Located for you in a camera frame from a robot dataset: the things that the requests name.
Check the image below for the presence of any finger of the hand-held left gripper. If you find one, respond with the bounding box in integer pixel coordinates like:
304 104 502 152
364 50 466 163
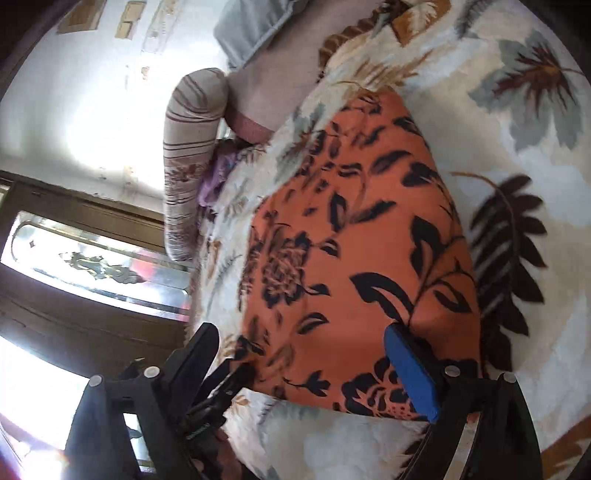
187 362 256 462

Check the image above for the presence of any grey pillow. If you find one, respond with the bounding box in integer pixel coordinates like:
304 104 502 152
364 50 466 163
217 0 315 71

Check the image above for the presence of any small tan wall plaque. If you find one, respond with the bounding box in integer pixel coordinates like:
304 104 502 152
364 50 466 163
122 0 148 22

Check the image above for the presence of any brown wooden door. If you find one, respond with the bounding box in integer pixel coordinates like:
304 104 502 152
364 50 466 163
0 170 204 385

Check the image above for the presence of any purple cloth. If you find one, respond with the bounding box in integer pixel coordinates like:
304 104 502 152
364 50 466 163
198 141 242 208

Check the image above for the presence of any pink bed sheet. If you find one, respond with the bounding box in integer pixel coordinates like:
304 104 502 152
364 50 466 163
225 37 334 142

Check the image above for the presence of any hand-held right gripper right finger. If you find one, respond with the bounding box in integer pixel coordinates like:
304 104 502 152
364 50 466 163
383 323 544 480

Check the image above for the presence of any stained glass door panel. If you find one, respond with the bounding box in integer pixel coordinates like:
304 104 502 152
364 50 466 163
2 210 193 317

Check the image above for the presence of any bright glass door panel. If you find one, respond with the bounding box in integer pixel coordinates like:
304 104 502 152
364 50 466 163
0 337 95 452

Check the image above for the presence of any cream leaf-print fleece blanket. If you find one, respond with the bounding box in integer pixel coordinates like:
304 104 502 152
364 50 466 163
189 0 591 480

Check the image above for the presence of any orange floral cloth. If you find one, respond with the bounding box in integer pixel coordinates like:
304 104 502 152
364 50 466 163
238 90 484 422

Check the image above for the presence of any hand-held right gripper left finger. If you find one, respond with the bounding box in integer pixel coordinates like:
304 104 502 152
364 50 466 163
64 322 221 480

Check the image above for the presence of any striped floral bolster pillow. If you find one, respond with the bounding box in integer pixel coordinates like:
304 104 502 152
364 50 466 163
163 68 230 263

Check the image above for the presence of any large tan wall plaque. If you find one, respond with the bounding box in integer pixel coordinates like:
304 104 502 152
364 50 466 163
57 0 110 34

